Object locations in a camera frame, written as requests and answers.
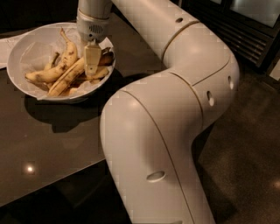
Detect white paper bowl liner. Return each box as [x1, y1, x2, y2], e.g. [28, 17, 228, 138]
[10, 23, 116, 102]

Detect curved spotted yellow banana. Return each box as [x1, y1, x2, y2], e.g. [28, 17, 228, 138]
[25, 28, 78, 83]

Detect dark cabinets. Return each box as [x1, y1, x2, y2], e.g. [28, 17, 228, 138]
[0, 0, 78, 32]

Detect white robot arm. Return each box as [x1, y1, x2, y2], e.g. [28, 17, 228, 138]
[77, 0, 240, 224]

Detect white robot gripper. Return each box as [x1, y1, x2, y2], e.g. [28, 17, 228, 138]
[76, 10, 109, 76]

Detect dark slatted appliance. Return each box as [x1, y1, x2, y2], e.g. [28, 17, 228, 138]
[182, 0, 280, 73]

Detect white bowl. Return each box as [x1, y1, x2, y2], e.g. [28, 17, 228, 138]
[7, 23, 116, 103]

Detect small green-stemmed banana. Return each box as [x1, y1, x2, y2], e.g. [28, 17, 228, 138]
[44, 52, 60, 70]

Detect long yellow banana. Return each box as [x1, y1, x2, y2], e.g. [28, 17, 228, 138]
[48, 58, 84, 97]

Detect brownish banana at rim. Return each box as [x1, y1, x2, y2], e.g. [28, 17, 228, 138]
[99, 48, 115, 66]

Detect white paper sheet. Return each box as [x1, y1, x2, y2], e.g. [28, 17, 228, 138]
[0, 32, 27, 69]

